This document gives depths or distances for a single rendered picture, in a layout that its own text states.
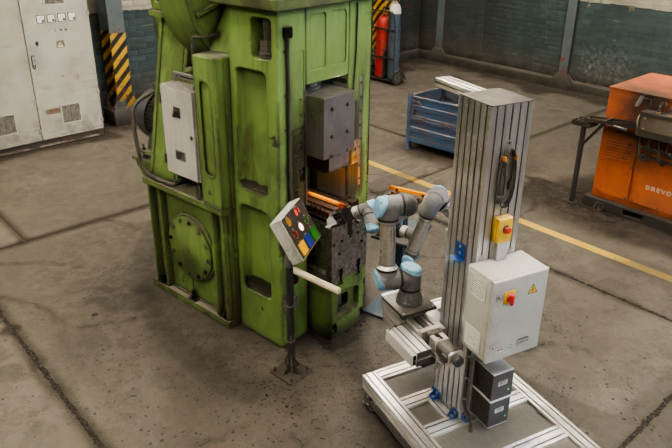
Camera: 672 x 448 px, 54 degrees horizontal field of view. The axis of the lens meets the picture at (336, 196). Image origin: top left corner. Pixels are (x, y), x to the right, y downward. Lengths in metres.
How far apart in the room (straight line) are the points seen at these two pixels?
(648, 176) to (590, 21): 5.06
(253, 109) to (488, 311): 1.94
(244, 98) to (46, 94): 4.98
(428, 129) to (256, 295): 4.19
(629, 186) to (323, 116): 3.91
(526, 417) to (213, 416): 1.84
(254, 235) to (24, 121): 4.92
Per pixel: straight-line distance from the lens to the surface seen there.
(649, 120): 6.80
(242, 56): 4.17
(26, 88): 8.92
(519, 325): 3.50
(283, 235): 3.84
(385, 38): 11.72
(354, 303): 4.96
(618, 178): 7.23
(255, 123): 4.28
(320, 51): 4.22
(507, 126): 3.19
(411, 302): 3.72
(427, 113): 8.28
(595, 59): 11.73
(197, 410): 4.37
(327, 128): 4.17
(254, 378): 4.55
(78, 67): 9.09
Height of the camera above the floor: 2.86
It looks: 24 degrees down
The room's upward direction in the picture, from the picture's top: 1 degrees clockwise
